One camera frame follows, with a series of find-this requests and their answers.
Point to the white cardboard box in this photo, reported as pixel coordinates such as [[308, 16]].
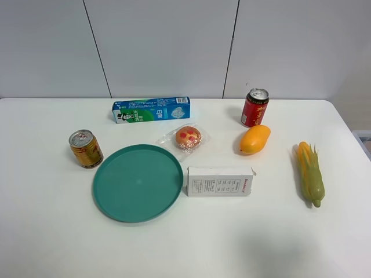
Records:
[[220, 181]]

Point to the gold drink can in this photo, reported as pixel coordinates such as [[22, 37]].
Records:
[[85, 147]]

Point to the toy corn cob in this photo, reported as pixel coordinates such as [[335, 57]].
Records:
[[311, 183]]

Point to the teal round plate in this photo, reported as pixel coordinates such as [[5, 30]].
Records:
[[137, 183]]

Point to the yellow orange mango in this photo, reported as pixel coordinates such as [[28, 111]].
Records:
[[254, 140]]

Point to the wrapped pizza toy bun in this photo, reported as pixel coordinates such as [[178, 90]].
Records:
[[183, 141]]

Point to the blue green toothpaste box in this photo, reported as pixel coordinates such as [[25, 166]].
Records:
[[149, 110]]

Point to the red drink can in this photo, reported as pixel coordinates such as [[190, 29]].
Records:
[[255, 106]]

